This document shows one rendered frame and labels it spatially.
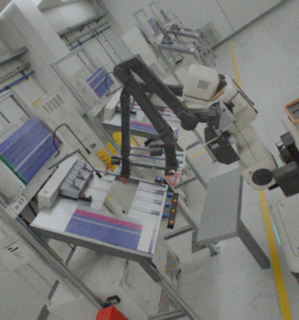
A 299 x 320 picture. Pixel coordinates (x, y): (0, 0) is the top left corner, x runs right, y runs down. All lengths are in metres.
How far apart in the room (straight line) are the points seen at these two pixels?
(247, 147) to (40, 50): 3.99
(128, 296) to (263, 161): 1.10
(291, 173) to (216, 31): 7.90
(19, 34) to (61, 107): 2.37
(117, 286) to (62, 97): 1.80
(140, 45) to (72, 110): 3.55
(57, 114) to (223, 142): 1.91
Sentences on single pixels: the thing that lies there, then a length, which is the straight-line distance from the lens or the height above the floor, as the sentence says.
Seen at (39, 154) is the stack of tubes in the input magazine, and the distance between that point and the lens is 2.17.
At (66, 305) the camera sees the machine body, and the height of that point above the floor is 0.59.
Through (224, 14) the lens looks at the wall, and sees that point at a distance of 9.40.
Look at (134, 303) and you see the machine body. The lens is 2.16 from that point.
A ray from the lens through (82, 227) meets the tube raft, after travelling 1.93.
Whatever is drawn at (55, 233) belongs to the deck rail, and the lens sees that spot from 1.91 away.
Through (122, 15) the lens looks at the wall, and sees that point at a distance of 9.67.
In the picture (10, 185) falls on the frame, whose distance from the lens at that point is 1.98.
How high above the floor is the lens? 1.70
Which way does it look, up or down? 17 degrees down
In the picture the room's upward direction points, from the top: 38 degrees counter-clockwise
